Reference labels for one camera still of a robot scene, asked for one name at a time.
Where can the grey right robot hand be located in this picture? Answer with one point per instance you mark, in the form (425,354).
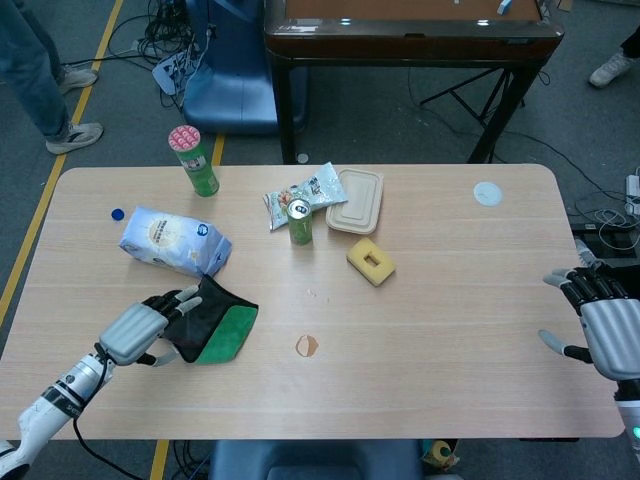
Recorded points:
(612,335)

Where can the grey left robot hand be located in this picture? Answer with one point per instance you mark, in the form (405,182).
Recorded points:
(132,332)

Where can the black and green cloth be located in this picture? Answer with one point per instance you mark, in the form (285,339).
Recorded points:
(220,330)

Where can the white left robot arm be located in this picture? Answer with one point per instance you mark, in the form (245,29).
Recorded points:
(40,415)

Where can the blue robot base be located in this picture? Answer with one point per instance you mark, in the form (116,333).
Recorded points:
(235,75)

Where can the black floor plate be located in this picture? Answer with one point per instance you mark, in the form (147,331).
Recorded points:
(595,240)

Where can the blue white paper bag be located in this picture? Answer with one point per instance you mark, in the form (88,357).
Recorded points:
(170,240)

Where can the small blue round cap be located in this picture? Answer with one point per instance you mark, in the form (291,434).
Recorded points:
(117,214)

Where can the brown round sticker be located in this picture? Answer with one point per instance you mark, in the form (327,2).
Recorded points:
(306,346)

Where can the green chips tube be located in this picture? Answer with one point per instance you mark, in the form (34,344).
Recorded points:
(200,170)

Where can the green drink can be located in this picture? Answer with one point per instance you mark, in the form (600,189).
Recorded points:
(300,225)

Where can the beige sneaker with dark stripe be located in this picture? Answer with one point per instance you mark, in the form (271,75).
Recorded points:
(75,137)

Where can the silver snack packet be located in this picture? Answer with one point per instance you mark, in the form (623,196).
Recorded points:
(320,192)

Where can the yellow sponge with hole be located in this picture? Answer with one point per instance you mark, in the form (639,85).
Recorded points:
(382,267)

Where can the white round floor disc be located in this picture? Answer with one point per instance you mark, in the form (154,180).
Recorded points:
(303,157)

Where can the plain beige sneaker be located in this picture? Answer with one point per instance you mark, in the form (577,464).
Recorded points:
(77,79)

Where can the beige lidded lunch box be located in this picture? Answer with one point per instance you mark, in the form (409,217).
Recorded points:
(357,200)

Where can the white power strip with plugs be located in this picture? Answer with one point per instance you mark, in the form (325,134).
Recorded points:
(170,72)

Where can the white sneaker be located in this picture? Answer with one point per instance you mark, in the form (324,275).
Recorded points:
(610,69)

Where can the blue jeans legs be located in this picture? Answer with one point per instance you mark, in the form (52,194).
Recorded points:
(35,65)

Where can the blue white mahjong tile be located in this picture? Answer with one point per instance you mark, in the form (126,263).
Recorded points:
(505,5)

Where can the dark wooden mahjong table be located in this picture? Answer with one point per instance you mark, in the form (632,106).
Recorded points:
(400,45)

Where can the dark blue robot pedestal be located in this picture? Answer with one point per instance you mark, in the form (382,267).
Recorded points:
(315,462)

